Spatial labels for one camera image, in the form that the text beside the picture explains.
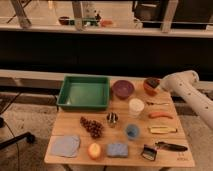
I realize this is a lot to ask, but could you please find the dark eraser block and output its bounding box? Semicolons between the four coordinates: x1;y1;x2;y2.
146;78;160;88

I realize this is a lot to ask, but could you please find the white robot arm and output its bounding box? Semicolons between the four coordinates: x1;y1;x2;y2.
160;70;213;130

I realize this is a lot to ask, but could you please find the purple bowl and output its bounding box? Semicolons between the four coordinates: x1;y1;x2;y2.
112;80;135;99

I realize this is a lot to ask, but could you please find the red bowl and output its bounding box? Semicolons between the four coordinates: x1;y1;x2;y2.
143;78;157;96

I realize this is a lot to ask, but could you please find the green plastic tray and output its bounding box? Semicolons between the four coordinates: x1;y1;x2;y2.
57;76;110;110

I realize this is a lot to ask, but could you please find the small metal cup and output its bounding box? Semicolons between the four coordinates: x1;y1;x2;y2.
107;112;118;128

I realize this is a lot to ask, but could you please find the white cup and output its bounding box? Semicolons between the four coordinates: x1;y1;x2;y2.
129;98;144;117

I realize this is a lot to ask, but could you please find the bunch of red grapes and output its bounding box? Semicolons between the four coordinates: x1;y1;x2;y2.
80;117;103;139

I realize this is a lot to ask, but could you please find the small spoon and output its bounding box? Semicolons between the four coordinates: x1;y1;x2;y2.
145;101;169;106

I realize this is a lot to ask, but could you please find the orange carrot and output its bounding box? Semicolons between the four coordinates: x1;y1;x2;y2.
148;112;173;119

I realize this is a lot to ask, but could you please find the blue sponge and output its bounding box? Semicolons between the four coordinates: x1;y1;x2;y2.
107;143;128;157

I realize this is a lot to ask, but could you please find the yellow banana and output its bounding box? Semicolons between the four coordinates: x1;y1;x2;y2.
148;126;178;134

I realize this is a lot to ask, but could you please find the blue grey cloth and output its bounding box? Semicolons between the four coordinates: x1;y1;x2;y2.
50;135;80;158

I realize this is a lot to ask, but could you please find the black binder clip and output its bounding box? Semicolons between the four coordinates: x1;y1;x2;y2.
141;144;157;161

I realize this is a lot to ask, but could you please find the black office chair base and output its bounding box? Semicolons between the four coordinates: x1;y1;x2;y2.
0;93;36;151

